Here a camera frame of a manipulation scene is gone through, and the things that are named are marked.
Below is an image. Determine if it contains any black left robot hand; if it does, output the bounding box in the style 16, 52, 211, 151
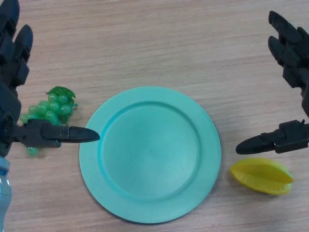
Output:
0, 0, 100, 157

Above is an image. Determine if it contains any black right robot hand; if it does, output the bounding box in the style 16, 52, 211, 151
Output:
235, 10, 309, 155

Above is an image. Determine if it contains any yellow starfruit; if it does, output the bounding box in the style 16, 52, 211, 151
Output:
229, 157, 295, 195

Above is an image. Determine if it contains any green round plate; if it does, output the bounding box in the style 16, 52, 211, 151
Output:
79, 86, 222, 218

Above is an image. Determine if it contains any green grape bunch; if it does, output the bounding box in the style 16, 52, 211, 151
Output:
19, 86, 78, 157

